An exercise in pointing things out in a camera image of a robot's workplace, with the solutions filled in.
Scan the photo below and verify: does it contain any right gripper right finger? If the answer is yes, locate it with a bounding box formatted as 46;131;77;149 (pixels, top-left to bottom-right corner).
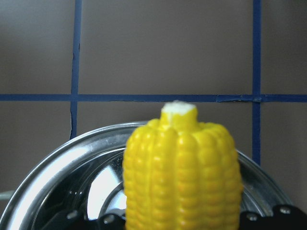
239;204;307;230

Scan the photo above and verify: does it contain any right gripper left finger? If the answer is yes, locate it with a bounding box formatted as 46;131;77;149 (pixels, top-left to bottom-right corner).
38;210;126;230

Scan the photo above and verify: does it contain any pale green electric pot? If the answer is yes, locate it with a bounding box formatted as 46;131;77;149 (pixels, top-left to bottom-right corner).
0;121;292;230

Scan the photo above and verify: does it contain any yellow corn cob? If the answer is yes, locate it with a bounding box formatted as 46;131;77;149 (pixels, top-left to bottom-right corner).
123;101;243;230

